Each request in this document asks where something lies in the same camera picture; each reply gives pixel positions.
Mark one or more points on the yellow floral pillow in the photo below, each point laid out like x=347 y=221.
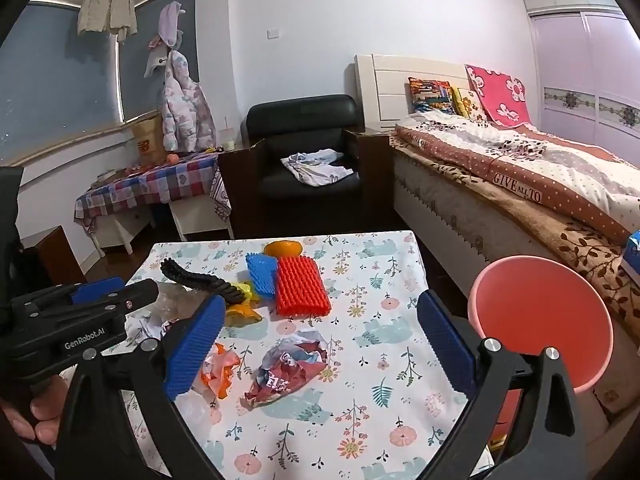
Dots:
x=468 y=105

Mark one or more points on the hanging floral puffer jacket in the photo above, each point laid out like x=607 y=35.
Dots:
x=188 y=125

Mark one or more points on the bed with brown blanket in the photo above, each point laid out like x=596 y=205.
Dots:
x=467 y=223

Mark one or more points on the black leather armchair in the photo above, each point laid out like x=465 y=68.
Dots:
x=267 y=201

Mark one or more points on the pink plastic trash bucket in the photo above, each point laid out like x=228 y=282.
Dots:
x=530 y=303

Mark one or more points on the pink floral pillow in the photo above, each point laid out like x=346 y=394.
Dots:
x=502 y=96

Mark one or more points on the hanging cream cardigan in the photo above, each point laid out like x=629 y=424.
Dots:
x=117 y=17

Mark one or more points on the red white wrapper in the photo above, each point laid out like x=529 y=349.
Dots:
x=289 y=365

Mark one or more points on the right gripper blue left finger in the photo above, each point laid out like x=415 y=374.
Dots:
x=188 y=342

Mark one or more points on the orange white plastic bag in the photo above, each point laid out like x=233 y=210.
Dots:
x=213 y=380

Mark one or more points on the floral white quilt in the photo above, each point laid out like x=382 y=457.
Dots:
x=581 y=181

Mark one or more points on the lilac wardrobe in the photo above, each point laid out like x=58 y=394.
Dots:
x=588 y=67

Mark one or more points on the person's left hand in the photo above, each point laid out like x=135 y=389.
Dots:
x=47 y=408

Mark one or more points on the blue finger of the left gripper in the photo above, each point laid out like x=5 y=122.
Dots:
x=93 y=291

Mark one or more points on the yellow foam fruit net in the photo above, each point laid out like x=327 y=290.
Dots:
x=245 y=295

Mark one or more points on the blue tissue pack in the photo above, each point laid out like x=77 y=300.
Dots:
x=631 y=258

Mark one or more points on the hanging white cap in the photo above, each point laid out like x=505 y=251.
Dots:
x=157 y=58

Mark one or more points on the orange peel half dome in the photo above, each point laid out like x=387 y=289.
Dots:
x=283 y=249

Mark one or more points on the blue foam fruit net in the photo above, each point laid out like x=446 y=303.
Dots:
x=263 y=272

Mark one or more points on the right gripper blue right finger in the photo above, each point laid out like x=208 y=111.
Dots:
x=453 y=354

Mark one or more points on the brown paper bag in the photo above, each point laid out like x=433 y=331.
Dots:
x=148 y=137

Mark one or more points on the white wooden headboard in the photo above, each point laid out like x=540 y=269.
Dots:
x=383 y=85

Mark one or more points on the colourful patterned pillow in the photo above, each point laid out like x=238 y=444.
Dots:
x=429 y=95

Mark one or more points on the white cloth on armchair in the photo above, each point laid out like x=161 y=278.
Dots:
x=317 y=169

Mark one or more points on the curved orange peel strip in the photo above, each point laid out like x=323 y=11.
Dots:
x=240 y=315

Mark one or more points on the black foam fruit net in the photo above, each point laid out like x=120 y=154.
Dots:
x=201 y=281

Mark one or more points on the red foam fruit net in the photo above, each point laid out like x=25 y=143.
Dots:
x=299 y=289

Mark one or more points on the white paper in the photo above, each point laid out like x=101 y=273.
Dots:
x=146 y=325

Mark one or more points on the plastic cup with straw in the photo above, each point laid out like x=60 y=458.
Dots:
x=227 y=136

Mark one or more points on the plaid cloth side table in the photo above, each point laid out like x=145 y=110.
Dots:
x=115 y=213

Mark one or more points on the wall socket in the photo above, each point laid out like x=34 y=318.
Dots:
x=273 y=33

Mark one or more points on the hanging lilac hat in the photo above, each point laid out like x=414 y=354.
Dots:
x=168 y=23

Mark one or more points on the floral tablecloth on table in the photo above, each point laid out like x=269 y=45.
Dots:
x=357 y=393

